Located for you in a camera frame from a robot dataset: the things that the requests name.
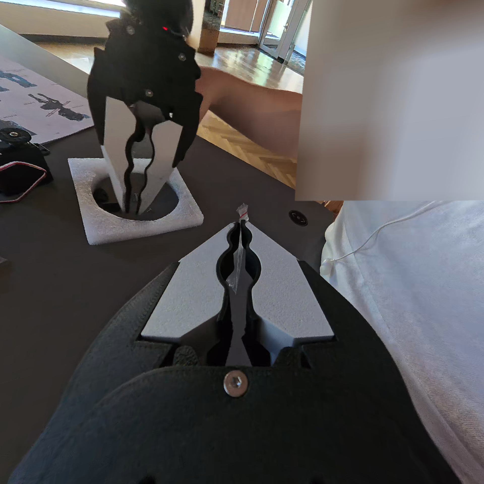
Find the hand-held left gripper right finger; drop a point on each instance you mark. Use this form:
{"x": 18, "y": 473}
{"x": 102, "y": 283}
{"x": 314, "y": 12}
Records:
{"x": 287, "y": 298}

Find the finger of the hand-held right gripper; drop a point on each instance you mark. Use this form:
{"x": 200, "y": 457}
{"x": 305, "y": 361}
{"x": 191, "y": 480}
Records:
{"x": 166, "y": 151}
{"x": 113, "y": 143}

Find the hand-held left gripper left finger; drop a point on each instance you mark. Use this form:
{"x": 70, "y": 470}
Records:
{"x": 185, "y": 298}

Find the white foam square with hole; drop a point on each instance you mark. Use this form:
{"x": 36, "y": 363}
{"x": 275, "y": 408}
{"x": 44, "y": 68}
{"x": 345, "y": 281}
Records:
{"x": 113, "y": 230}

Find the small clear zip bag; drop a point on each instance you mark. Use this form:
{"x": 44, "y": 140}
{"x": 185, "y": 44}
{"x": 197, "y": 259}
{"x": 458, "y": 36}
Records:
{"x": 242, "y": 212}

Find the person's right forearm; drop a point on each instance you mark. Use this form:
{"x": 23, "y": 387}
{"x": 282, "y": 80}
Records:
{"x": 257, "y": 106}

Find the round black desk button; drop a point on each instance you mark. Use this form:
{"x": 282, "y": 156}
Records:
{"x": 298, "y": 218}

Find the dark brown desk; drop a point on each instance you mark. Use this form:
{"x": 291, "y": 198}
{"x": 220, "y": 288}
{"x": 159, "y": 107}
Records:
{"x": 56, "y": 283}

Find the small black plastic part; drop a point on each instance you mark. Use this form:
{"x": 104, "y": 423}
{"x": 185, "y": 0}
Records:
{"x": 111, "y": 207}
{"x": 100, "y": 196}

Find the brown cardboard box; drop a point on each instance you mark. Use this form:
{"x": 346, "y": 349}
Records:
{"x": 208, "y": 41}

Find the printed instruction sheet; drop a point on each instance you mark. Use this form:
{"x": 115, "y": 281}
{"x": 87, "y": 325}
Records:
{"x": 37, "y": 98}

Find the person's white shirt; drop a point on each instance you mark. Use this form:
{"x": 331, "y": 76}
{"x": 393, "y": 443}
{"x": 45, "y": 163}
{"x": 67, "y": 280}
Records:
{"x": 416, "y": 340}

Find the glass door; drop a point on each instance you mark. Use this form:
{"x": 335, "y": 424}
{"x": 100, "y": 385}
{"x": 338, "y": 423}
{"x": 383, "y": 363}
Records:
{"x": 281, "y": 26}

